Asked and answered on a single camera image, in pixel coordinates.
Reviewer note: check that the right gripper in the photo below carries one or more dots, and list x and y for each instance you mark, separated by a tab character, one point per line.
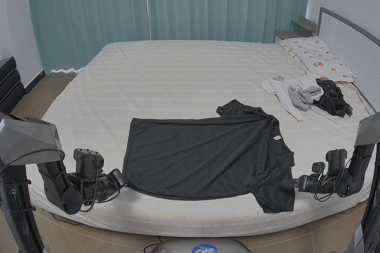
313	184

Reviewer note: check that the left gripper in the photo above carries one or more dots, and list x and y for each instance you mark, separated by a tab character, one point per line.
111	185

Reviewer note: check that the black T-shirt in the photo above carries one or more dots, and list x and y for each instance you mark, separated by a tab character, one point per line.
202	157

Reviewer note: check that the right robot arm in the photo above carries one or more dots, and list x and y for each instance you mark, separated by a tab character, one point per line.
356	168

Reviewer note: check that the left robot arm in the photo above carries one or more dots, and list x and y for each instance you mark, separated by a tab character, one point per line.
32	139

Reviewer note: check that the pile of clothes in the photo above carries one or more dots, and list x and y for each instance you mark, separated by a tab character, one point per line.
282	88

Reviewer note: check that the bed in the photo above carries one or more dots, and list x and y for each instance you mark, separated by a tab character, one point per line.
178	82

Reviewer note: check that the black garment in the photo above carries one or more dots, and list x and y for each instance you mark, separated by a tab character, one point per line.
334	97

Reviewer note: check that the white printed pillow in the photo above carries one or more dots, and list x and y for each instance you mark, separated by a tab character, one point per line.
317	56

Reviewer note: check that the black chest of drawers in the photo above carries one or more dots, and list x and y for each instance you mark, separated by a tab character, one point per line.
10	82

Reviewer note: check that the grey bedside table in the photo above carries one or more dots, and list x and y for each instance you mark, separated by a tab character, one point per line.
289	34

